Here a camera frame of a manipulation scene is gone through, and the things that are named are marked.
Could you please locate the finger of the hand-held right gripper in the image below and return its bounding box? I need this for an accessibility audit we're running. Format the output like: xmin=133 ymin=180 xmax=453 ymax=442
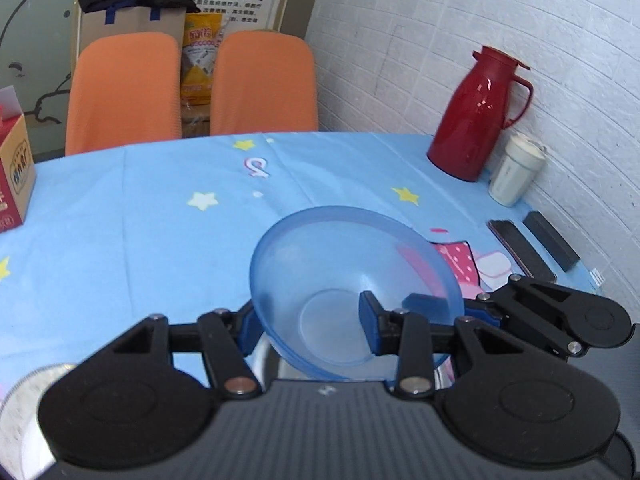
xmin=401 ymin=292 xmax=453 ymax=323
xmin=462 ymin=274 xmax=601 ymax=358

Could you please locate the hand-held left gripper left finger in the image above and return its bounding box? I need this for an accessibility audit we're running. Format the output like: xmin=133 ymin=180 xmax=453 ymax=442
xmin=107 ymin=300 xmax=264 ymax=402

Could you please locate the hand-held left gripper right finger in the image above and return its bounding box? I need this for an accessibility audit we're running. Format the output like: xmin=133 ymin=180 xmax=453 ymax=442
xmin=358 ymin=290 xmax=507 ymax=402

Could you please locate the stainless steel bowl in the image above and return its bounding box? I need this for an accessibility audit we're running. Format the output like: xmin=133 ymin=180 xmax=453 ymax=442
xmin=252 ymin=332 xmax=457 ymax=394

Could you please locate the translucent blue plastic bowl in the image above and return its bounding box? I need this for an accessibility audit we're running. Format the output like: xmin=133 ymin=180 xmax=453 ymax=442
xmin=249 ymin=206 xmax=466 ymax=381

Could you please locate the black smartphone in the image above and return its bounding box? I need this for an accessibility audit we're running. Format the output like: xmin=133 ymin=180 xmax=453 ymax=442
xmin=487 ymin=218 xmax=559 ymax=284

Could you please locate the black rectangular box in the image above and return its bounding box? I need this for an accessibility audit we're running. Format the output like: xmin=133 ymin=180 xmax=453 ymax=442
xmin=522 ymin=211 xmax=581 ymax=271

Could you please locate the white tumbler cup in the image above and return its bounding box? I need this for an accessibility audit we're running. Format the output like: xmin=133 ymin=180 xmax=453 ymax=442
xmin=488 ymin=135 xmax=549 ymax=208

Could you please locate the blue cartoon pig tablecloth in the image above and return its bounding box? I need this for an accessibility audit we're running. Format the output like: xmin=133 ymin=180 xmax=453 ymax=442
xmin=0 ymin=131 xmax=617 ymax=411

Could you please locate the red thermos jug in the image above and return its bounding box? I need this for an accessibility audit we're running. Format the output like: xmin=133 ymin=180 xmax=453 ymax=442
xmin=426 ymin=45 xmax=534 ymax=183

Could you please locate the white gold-rimmed plate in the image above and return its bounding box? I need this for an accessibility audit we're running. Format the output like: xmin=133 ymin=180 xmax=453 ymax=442
xmin=0 ymin=362 xmax=77 ymax=480

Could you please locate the orange chair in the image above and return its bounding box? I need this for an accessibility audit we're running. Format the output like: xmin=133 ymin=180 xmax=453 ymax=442
xmin=65 ymin=31 xmax=183 ymax=157
xmin=210 ymin=30 xmax=319 ymax=137

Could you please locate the yellow snack bag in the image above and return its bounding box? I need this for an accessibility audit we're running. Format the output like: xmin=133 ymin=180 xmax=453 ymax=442
xmin=181 ymin=11 xmax=227 ymax=107

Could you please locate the red cracker box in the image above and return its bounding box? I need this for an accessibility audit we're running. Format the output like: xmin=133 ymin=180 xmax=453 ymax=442
xmin=0 ymin=86 xmax=37 ymax=233

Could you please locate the frosted glass door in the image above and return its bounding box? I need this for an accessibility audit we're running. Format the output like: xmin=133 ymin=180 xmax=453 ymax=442
xmin=0 ymin=0 xmax=85 ymax=166

